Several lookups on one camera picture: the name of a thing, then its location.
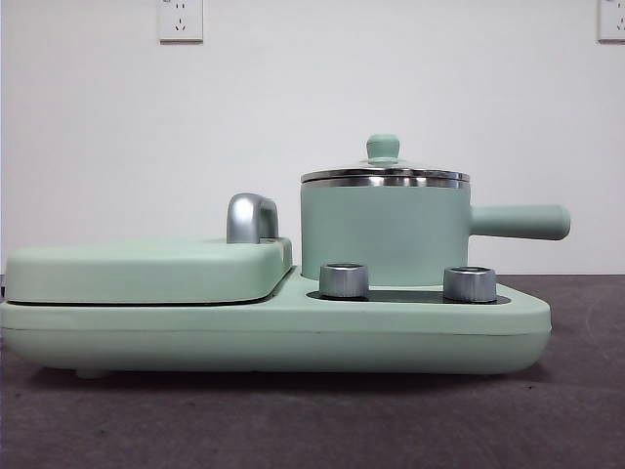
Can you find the mint green breakfast machine base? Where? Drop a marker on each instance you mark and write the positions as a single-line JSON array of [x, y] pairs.
[[342, 337]]

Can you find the silver control knob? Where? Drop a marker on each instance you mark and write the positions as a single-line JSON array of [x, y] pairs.
[[469, 285], [344, 282]]

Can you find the white wall socket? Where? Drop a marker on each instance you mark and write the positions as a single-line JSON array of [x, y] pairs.
[[612, 24], [180, 24]]

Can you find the glass lid with green knob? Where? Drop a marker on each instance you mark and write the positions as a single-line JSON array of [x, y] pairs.
[[382, 146]]

